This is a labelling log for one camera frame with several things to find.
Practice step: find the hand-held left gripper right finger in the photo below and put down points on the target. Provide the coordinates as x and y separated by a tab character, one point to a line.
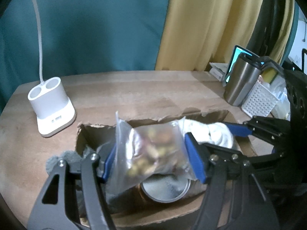
195	158

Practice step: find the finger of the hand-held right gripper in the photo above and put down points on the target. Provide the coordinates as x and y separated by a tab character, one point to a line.
238	129
263	157

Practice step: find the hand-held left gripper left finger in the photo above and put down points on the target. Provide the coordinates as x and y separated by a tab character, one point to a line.
109	159

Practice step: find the white sock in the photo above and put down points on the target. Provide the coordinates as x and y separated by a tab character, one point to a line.
215	134

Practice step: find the grey sock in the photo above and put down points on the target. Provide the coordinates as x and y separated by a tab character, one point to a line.
72	157

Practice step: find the clear zip bag of snacks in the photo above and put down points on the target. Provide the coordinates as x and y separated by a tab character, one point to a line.
148	148

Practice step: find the red tin can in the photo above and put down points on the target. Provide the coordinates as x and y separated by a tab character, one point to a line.
165	189

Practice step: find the cardboard box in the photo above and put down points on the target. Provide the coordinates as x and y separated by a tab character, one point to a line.
156	216

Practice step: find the clear plastic bag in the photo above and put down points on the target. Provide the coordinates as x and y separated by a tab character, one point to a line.
280	88

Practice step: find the white perforated basket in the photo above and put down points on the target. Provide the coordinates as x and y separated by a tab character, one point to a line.
257	100

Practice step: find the yellow packet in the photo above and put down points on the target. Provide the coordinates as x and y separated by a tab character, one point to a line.
269	75

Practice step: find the steel tumbler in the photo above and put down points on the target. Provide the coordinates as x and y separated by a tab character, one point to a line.
239	83

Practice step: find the small white paper box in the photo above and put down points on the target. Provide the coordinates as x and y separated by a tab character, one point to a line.
219	70

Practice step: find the white desk lamp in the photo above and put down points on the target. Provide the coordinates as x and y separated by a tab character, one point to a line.
52	115

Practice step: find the tablet with lit screen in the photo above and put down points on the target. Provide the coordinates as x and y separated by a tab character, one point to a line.
237	51

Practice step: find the yellow curtain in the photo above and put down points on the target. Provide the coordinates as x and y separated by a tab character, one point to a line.
203	24

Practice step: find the teal curtain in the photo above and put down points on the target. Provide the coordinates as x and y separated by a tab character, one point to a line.
96	28

